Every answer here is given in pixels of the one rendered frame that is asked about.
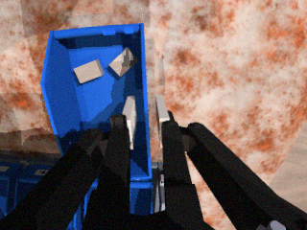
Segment blue bin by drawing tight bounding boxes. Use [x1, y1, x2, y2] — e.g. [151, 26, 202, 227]
[40, 23, 152, 179]
[13, 164, 84, 230]
[0, 162, 24, 219]
[83, 170, 154, 217]

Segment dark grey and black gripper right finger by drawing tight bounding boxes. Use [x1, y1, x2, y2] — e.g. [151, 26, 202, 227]
[155, 94, 307, 230]

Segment grey metal shelf frame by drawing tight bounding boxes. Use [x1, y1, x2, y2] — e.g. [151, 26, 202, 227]
[0, 154, 165, 213]

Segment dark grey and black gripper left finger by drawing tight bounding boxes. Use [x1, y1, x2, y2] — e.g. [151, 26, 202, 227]
[0, 96, 137, 230]

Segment beige rectangular block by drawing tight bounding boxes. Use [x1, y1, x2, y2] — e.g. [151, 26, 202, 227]
[109, 48, 138, 77]
[74, 59, 104, 83]

